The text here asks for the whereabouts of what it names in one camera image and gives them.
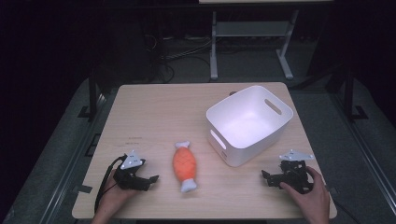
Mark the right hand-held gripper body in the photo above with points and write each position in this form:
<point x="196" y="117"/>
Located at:
<point x="294" y="177"/>

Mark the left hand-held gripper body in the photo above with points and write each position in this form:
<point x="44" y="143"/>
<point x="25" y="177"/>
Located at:
<point x="129" y="182"/>

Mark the orange plush meat toy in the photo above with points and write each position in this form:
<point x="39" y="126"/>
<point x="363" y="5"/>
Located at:
<point x="185" y="166"/>

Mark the white plastic bin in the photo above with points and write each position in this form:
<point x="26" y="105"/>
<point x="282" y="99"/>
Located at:
<point x="249" y="124"/>

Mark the person's left hand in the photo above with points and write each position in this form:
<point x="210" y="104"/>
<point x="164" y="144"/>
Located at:
<point x="115" y="196"/>

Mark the person's right hand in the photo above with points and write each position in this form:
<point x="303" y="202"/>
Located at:
<point x="311" y="199"/>

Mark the grey bracket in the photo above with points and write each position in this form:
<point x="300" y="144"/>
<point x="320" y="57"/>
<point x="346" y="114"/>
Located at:
<point x="83" y="188"/>

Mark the black metal post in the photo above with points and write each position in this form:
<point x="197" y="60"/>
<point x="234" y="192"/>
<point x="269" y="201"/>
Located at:
<point x="350" y="93"/>
<point x="92" y="96"/>

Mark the white metal table frame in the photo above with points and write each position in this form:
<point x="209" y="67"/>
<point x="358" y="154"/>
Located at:
<point x="249" y="29"/>

